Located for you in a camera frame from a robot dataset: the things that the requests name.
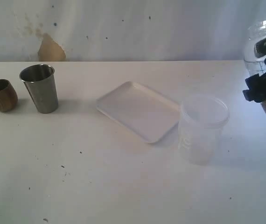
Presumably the translucent plastic tub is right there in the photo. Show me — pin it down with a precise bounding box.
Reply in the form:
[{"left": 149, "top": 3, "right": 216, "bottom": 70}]
[{"left": 178, "top": 94, "right": 230, "bottom": 165}]

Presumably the white foam tray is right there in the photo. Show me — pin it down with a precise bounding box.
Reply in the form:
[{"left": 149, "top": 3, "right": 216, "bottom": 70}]
[{"left": 97, "top": 81, "right": 180, "bottom": 144}]

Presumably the brown wooden cup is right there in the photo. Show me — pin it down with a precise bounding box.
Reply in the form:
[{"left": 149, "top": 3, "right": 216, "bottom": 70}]
[{"left": 0, "top": 79, "right": 18, "bottom": 112}]

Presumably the stainless steel cup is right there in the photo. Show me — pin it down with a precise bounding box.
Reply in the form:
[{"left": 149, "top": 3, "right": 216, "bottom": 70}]
[{"left": 19, "top": 64, "right": 58, "bottom": 114}]

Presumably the clear measuring glass jar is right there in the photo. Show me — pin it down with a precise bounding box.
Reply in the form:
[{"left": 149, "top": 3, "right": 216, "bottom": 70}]
[{"left": 243, "top": 20, "right": 266, "bottom": 122}]

